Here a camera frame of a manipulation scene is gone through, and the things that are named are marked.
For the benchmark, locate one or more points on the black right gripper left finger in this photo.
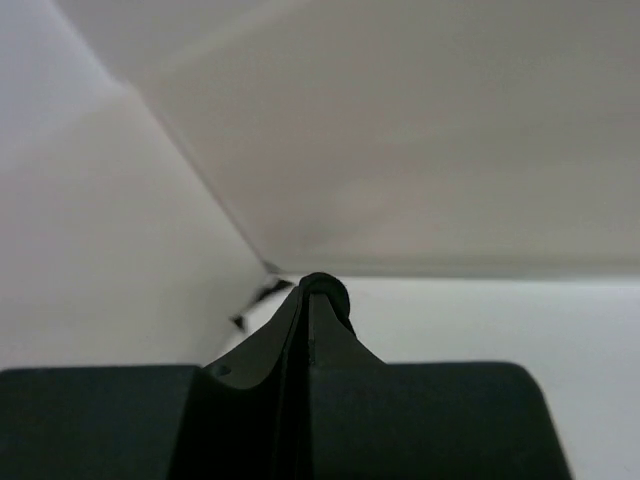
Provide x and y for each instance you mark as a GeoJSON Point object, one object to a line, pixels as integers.
{"type": "Point", "coordinates": [241, 417]}

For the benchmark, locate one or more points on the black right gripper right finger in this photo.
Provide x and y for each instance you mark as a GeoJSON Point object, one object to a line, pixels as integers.
{"type": "Point", "coordinates": [452, 420]}

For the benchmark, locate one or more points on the black tank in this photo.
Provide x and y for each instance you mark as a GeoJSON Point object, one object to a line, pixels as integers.
{"type": "Point", "coordinates": [272, 285]}
{"type": "Point", "coordinates": [336, 292]}

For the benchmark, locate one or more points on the folded black tank top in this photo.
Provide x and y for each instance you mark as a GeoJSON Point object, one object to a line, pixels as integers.
{"type": "Point", "coordinates": [272, 285]}

